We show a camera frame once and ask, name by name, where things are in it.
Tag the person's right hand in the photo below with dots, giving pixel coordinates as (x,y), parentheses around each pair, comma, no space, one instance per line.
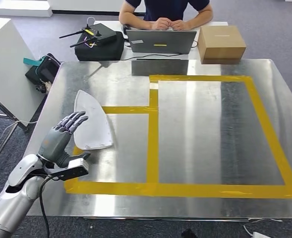
(161,24)

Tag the person's left hand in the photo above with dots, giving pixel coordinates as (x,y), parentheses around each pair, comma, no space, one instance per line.
(180,25)

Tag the white triangular plastic part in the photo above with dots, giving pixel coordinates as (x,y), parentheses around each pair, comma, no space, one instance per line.
(93,124)

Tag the person's left forearm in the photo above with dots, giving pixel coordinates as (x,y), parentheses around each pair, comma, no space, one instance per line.
(200,19)

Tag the person's right forearm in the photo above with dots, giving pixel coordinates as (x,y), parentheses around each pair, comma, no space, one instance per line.
(136,23)

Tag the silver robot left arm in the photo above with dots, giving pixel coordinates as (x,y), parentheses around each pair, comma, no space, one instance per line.
(12,203)

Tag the yellow workbench tape marking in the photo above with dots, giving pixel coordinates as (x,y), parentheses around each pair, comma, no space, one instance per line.
(153,148)

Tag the grey laptop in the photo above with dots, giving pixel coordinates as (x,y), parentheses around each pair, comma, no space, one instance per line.
(161,41)

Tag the person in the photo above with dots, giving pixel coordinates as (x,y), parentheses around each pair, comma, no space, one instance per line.
(167,8)

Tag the white desk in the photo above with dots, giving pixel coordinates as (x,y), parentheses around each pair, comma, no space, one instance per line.
(219,23)

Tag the brown cardboard box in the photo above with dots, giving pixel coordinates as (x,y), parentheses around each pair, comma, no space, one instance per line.
(219,42)

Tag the black radio transmitter with antennas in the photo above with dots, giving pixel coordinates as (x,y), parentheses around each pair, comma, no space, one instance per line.
(101,33)

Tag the black equipment case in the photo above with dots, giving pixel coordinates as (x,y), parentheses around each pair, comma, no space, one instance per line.
(99,52)

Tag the black and teal bag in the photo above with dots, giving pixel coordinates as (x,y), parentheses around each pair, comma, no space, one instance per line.
(44,72)

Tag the white low platform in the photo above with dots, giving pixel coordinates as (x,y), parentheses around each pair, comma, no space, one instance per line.
(16,8)

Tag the white table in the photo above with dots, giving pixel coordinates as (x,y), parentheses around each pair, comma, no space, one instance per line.
(7,65)

